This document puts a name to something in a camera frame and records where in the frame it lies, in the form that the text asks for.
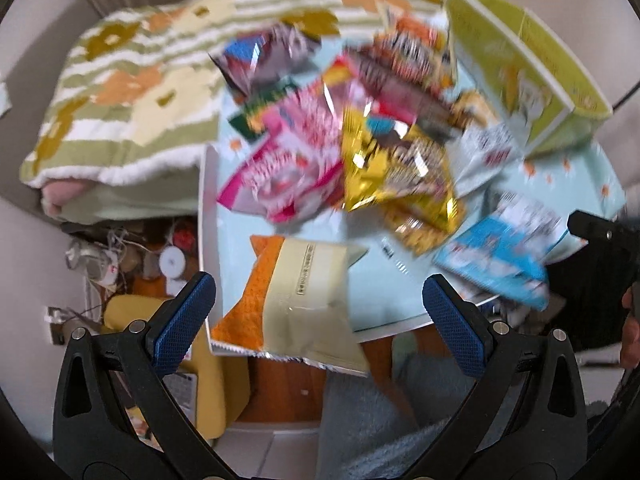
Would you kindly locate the floral striped blanket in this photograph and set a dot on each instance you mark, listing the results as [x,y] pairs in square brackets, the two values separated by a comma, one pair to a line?
[139,92]

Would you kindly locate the yellow cushion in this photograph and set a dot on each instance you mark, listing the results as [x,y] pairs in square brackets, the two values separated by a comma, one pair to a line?
[223,381]

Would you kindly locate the pink striped snack bag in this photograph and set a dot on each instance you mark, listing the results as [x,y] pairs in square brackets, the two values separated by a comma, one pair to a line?
[298,165]

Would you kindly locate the yellow gold snack bag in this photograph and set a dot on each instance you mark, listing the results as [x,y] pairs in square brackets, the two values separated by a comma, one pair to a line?
[397,168]

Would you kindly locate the green cardboard box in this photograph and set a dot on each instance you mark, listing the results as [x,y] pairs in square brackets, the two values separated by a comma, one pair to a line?
[543,92]

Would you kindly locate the dark green cracker packet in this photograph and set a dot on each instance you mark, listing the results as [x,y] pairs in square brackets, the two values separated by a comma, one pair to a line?
[247,121]

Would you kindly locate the white round tape roll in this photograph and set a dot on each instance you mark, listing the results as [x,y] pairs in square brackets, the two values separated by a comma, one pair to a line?
[172,263]

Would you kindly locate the white grey snack bag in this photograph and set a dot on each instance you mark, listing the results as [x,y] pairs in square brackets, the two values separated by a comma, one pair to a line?
[479,155]

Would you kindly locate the orange cream snack packet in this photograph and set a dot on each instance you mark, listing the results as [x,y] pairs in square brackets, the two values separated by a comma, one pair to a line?
[294,306]

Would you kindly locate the blue white snack bag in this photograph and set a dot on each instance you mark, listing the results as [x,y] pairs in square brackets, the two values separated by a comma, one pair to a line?
[507,250]

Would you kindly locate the red brown snack bag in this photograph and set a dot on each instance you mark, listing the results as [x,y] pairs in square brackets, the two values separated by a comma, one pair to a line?
[408,64]

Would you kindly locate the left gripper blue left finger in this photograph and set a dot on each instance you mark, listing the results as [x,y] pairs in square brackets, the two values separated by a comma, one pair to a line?
[176,323]

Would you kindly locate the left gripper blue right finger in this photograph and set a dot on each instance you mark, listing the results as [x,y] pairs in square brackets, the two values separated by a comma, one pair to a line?
[462,327]

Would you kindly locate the person's right hand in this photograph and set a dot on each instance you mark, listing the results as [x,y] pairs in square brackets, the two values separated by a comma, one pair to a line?
[630,351]

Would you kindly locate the grey fuzzy rug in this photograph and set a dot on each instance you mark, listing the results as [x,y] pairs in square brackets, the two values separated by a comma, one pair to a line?
[369,431]

